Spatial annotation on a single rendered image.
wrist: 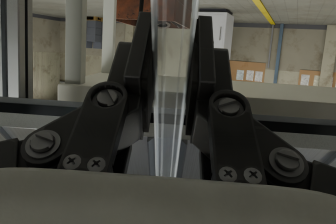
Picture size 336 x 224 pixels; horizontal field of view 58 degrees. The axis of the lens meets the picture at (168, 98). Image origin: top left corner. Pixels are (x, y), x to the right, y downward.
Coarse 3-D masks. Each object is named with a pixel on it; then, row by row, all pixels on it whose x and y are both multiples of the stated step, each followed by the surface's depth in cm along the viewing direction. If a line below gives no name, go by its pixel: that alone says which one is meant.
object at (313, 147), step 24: (0, 96) 24; (0, 120) 18; (24, 120) 18; (48, 120) 18; (264, 120) 23; (288, 120) 23; (312, 120) 23; (144, 144) 19; (192, 144) 18; (312, 144) 18; (144, 168) 22; (192, 168) 21
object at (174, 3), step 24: (168, 0) 8; (192, 0) 8; (168, 24) 9; (192, 24) 9; (168, 48) 10; (192, 48) 10; (168, 72) 11; (168, 96) 12; (168, 120) 14; (168, 144) 16; (168, 168) 18
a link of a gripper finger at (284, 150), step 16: (208, 16) 12; (208, 32) 11; (208, 48) 10; (224, 48) 12; (192, 64) 10; (208, 64) 10; (224, 64) 11; (192, 80) 9; (208, 80) 9; (224, 80) 10; (192, 96) 10; (208, 96) 10; (192, 112) 10; (192, 128) 11; (256, 128) 9; (208, 144) 10; (272, 144) 9; (288, 144) 9; (272, 160) 8; (288, 160) 8; (304, 160) 8; (272, 176) 8; (288, 176) 8; (304, 176) 8
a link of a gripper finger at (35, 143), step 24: (144, 24) 11; (120, 48) 11; (144, 48) 10; (120, 72) 10; (144, 72) 9; (144, 96) 10; (72, 120) 9; (144, 120) 11; (24, 144) 8; (48, 144) 8; (120, 144) 10
